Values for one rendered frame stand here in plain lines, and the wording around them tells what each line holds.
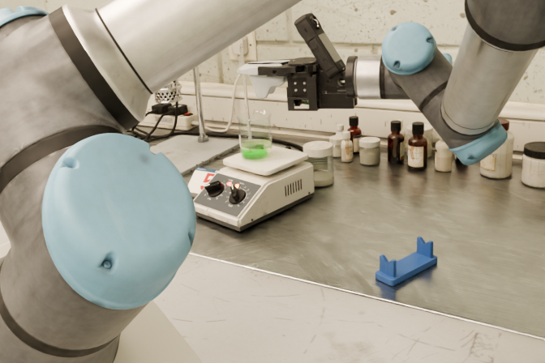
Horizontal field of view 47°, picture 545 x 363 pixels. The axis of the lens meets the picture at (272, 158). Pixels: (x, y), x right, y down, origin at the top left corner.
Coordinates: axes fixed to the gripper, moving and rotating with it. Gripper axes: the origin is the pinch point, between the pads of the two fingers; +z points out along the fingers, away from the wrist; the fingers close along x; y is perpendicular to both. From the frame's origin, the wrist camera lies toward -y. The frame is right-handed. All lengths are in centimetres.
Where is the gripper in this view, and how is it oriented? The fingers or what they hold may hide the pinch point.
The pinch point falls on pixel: (244, 66)
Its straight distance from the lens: 111.5
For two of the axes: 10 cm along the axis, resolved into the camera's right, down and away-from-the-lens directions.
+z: -9.5, -0.3, 3.1
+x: 3.0, -3.1, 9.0
